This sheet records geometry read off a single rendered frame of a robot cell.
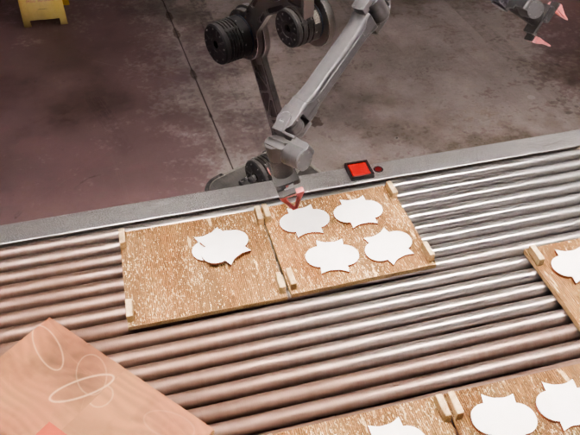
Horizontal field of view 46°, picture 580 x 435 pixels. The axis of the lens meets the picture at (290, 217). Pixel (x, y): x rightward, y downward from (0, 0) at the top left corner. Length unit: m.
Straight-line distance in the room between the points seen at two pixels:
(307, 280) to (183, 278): 0.33
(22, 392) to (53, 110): 2.94
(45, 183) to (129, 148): 0.49
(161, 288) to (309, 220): 0.47
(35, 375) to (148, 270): 0.45
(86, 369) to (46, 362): 0.10
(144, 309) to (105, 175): 2.02
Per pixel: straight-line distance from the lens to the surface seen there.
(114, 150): 3.92
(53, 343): 1.65
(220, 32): 2.90
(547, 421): 1.67
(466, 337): 1.78
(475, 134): 4.06
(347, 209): 2.02
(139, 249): 1.95
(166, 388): 1.67
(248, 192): 2.12
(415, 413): 1.61
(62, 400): 1.55
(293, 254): 1.89
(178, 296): 1.81
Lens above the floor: 2.29
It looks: 43 degrees down
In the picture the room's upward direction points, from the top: straight up
